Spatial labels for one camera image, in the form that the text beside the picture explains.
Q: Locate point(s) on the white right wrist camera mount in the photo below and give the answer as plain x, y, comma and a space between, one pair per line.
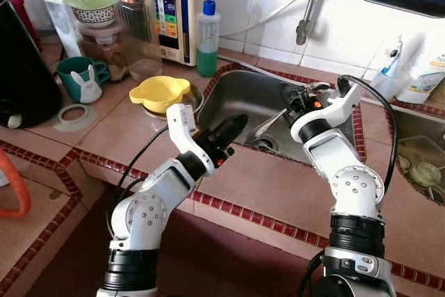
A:
341, 106

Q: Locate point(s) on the narrow stainless steel sink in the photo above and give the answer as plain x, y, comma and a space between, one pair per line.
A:
410, 193

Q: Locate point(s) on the patterned ceramic bowl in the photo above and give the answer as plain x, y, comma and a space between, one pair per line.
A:
94, 16

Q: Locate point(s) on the wide stainless steel sink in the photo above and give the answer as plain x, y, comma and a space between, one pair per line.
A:
243, 95

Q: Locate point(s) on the stainless steel bowl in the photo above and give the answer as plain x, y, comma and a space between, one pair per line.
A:
196, 101

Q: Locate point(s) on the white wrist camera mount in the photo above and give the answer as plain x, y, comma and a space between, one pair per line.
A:
341, 106
181, 126

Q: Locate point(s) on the metal faucet with beige head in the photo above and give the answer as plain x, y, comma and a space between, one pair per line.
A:
309, 12

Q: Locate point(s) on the clear plastic cup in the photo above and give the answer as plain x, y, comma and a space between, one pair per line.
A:
388, 90

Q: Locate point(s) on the white cleaner bottle yellow cap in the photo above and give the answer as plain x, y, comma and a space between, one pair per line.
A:
427, 81

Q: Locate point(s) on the green soap bottle blue cap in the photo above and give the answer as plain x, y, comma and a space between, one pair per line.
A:
208, 53

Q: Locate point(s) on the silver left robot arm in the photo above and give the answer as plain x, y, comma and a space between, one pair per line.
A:
160, 189

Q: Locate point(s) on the dark red canister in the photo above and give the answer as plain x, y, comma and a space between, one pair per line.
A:
28, 12

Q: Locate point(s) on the blue white toothpaste tube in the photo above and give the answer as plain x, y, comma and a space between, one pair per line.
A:
394, 57

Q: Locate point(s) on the round sink drain strainer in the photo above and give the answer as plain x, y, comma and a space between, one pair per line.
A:
263, 144

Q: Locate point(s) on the clear pitcher with orange lid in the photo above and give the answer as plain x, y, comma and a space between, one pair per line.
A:
142, 43

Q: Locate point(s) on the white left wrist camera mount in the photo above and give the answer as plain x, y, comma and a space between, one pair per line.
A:
181, 126

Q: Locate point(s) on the clear plastic food container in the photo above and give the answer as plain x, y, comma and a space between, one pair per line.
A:
421, 147

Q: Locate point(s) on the beige water ionizer appliance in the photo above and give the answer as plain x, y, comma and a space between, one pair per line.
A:
188, 19

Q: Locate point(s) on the green glass cup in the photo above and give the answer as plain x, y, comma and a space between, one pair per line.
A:
425, 174

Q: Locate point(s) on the green mug with white bunny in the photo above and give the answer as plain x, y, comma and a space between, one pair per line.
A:
73, 74

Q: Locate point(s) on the black kettle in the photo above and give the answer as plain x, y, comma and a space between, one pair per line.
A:
28, 74

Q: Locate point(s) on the metal spoon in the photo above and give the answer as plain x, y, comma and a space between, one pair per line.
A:
268, 124

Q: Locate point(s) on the yellow plastic bowl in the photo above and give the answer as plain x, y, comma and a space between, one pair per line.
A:
160, 92

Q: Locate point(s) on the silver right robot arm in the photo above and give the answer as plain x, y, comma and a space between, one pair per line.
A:
354, 186

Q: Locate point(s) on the glass jar with brown contents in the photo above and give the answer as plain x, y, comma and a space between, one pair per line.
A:
97, 53

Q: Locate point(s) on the white translucent plastic container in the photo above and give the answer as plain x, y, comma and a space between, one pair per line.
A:
59, 19

